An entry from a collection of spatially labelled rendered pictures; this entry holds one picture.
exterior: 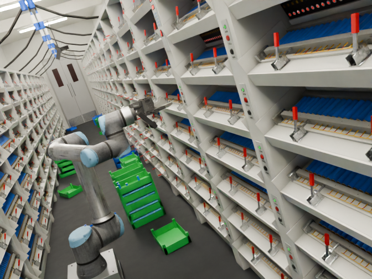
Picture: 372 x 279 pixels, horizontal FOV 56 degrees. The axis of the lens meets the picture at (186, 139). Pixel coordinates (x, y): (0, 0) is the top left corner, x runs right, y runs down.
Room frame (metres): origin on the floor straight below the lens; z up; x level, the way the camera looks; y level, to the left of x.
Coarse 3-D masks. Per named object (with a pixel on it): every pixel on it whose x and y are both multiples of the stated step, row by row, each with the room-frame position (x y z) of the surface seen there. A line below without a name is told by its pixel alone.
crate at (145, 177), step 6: (144, 168) 2.96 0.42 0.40; (138, 174) 2.96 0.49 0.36; (144, 174) 2.97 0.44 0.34; (150, 174) 2.79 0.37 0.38; (114, 180) 2.90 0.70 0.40; (126, 180) 2.92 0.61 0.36; (132, 180) 2.94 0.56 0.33; (138, 180) 2.76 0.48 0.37; (144, 180) 2.77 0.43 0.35; (150, 180) 2.78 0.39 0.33; (126, 186) 2.73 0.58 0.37; (132, 186) 2.74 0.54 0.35; (138, 186) 2.75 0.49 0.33; (120, 192) 2.71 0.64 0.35; (126, 192) 2.72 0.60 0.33
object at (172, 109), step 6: (174, 84) 2.45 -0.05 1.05; (168, 90) 2.44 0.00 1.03; (174, 90) 2.45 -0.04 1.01; (162, 96) 2.43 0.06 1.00; (180, 102) 2.12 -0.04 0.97; (168, 108) 2.21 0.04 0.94; (174, 108) 2.10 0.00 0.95; (174, 114) 2.16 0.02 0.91; (180, 114) 1.99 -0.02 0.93; (186, 114) 1.85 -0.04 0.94
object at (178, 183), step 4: (172, 176) 3.11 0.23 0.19; (176, 176) 3.10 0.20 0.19; (172, 180) 3.10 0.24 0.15; (176, 180) 2.93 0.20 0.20; (180, 180) 2.97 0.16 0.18; (176, 184) 2.94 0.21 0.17; (180, 184) 2.93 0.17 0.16; (184, 184) 2.85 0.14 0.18; (180, 188) 2.87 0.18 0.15; (184, 188) 2.82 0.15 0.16; (180, 192) 2.81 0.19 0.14; (184, 192) 2.76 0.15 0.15; (184, 196) 2.70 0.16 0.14; (188, 196) 2.65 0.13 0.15
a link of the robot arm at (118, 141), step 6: (120, 132) 1.68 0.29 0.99; (108, 138) 1.68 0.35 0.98; (114, 138) 1.67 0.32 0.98; (120, 138) 1.67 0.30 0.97; (126, 138) 1.70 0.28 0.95; (114, 144) 1.65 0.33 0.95; (120, 144) 1.66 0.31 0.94; (126, 144) 1.68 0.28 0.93; (114, 150) 1.64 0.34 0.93; (120, 150) 1.66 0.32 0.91; (126, 150) 1.67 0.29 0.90; (114, 156) 1.65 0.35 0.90; (120, 156) 1.66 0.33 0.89
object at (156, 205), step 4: (160, 200) 2.79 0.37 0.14; (152, 204) 2.77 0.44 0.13; (156, 204) 2.78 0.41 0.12; (160, 204) 2.79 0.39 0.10; (144, 208) 2.75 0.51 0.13; (148, 208) 2.76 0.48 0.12; (152, 208) 2.76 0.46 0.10; (156, 208) 2.77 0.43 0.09; (136, 212) 2.73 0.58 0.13; (140, 212) 2.73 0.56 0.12; (144, 212) 2.74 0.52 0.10; (148, 212) 2.75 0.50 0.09; (128, 216) 2.71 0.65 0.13; (132, 216) 2.71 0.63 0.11; (136, 216) 2.72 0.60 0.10; (140, 216) 2.73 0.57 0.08
